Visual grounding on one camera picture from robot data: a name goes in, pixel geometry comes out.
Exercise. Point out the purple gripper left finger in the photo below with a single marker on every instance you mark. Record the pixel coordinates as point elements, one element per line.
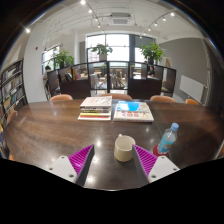
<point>75,167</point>

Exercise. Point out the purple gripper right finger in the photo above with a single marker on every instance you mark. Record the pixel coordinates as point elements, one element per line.
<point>151,168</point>

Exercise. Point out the clear plastic water bottle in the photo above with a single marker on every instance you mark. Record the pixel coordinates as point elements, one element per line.
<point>168,139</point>

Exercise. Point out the red round coaster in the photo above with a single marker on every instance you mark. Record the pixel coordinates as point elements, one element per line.
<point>155,152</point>

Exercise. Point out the cream ceramic mug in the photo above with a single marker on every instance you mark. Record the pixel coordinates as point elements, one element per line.
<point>123,148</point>

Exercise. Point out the stack of books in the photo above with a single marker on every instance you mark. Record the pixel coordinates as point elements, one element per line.
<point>96,108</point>

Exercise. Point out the large flat magazine book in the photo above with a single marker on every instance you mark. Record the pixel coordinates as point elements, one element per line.
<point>133,112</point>

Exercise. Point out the orange chair far right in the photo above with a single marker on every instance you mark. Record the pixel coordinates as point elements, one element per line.
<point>162,98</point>

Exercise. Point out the orange chair far left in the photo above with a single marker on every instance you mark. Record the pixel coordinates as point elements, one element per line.
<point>62,97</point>

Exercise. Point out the orange chair rightmost far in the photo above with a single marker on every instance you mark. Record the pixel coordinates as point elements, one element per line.
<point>191,101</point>

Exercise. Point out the dark curved partition shelf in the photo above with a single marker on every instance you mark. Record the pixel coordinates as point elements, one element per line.
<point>127,77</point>

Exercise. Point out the dark wooden bookshelf left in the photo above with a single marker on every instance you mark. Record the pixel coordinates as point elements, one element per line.
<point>12,95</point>

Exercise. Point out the left potted green plant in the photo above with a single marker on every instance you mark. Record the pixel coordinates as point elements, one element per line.
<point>63,59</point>

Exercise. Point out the potted green plant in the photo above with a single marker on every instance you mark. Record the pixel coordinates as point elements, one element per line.
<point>102,51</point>
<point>152,52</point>
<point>63,59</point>

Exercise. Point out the right potted green plant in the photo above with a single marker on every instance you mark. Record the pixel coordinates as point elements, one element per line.
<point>152,52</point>

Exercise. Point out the middle potted green plant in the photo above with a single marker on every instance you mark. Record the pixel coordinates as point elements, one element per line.
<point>102,51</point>

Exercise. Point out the ceiling air conditioner unit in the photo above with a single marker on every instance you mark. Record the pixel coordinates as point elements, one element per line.
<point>118,18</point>

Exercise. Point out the white wall radiator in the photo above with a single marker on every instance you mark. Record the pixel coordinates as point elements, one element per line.
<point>192,88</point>

